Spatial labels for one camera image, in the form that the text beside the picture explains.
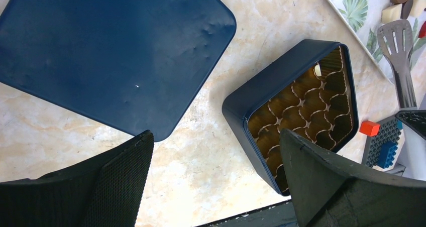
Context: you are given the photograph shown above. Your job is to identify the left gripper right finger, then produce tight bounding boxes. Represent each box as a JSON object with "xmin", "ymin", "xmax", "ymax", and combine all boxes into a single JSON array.
[{"xmin": 280, "ymin": 129, "xmax": 425, "ymax": 226}]

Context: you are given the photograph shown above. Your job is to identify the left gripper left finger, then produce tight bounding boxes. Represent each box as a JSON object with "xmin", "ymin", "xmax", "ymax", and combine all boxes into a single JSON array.
[{"xmin": 1, "ymin": 130, "xmax": 154, "ymax": 226}]

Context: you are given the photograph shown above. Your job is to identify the dark blue chocolate box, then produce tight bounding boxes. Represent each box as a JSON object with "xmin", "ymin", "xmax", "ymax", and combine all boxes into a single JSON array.
[{"xmin": 222, "ymin": 39, "xmax": 359, "ymax": 196}]

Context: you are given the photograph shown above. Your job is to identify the white chocolate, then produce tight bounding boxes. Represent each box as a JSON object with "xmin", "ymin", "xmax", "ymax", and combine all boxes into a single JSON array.
[{"xmin": 313, "ymin": 62, "xmax": 322, "ymax": 77}]

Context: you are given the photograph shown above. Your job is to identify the metal serving tongs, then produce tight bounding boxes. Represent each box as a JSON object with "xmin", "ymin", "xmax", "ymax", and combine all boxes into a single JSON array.
[{"xmin": 377, "ymin": 19, "xmax": 417, "ymax": 110}]

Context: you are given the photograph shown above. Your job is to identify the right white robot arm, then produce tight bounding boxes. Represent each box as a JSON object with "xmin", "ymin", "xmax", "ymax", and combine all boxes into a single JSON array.
[{"xmin": 395, "ymin": 107, "xmax": 425, "ymax": 181}]

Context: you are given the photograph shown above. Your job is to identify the blue lego brick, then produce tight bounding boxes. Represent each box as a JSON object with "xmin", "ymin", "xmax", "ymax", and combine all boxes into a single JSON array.
[{"xmin": 376, "ymin": 141, "xmax": 397, "ymax": 169}]

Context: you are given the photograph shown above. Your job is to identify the orange red cube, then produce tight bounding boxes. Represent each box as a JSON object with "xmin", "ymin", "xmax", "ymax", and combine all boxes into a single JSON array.
[{"xmin": 359, "ymin": 121, "xmax": 381, "ymax": 137}]

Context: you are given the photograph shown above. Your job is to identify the grey lego baseplate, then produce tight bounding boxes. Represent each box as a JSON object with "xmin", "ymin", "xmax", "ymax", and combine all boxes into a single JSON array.
[{"xmin": 362, "ymin": 116, "xmax": 402, "ymax": 168}]

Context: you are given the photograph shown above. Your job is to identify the dark blue box lid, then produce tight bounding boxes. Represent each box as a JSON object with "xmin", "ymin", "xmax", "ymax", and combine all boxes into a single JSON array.
[{"xmin": 1, "ymin": 0, "xmax": 237, "ymax": 142}]

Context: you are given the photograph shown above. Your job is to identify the leaf patterned tray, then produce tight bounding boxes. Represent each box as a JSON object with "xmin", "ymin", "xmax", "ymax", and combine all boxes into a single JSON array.
[{"xmin": 328, "ymin": 0, "xmax": 425, "ymax": 83}]

